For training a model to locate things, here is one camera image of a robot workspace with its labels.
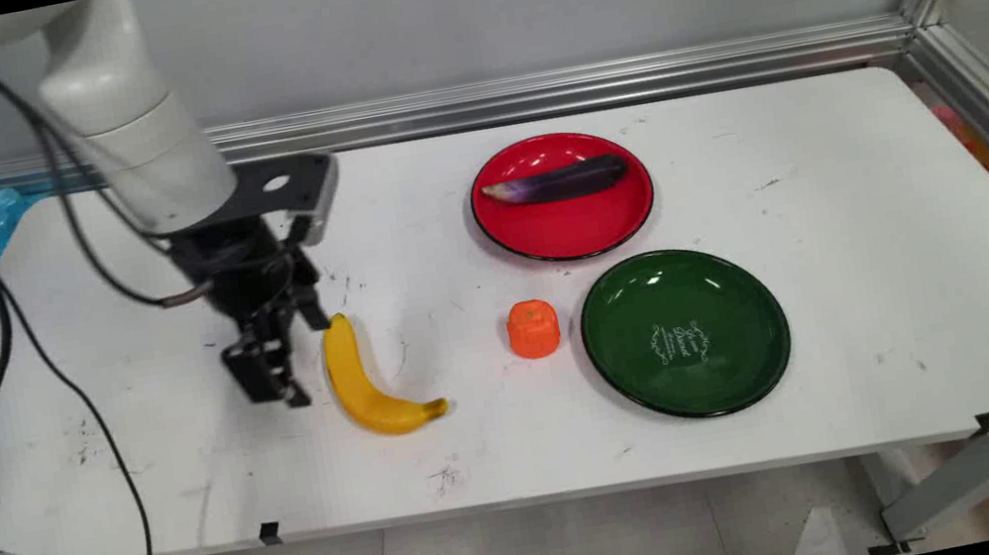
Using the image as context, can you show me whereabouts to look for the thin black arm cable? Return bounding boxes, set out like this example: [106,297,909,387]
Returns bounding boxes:
[0,39,158,555]

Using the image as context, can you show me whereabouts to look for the green round plate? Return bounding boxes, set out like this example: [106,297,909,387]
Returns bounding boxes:
[569,231,803,437]

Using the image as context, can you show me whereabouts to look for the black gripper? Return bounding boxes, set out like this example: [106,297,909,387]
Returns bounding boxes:
[163,203,348,427]

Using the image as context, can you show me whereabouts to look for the red round plate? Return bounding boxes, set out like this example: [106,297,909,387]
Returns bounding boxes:
[461,117,664,278]

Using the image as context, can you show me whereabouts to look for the long aluminium frame rail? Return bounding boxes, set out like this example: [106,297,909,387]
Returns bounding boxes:
[0,9,921,209]

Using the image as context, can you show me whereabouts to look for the yellow toy banana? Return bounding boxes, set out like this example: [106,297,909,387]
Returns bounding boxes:
[316,297,453,446]

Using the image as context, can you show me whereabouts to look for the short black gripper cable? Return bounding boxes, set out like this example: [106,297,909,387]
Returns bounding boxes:
[31,94,216,327]

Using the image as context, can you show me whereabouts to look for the purple toy eggplant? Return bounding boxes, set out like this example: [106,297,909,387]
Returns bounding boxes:
[479,152,632,215]

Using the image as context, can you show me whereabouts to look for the orange toy persimmon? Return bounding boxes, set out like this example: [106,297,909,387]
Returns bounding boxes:
[502,295,566,363]

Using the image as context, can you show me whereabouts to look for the black wrist camera mount plate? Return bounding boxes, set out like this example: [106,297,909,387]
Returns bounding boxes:
[181,149,351,266]

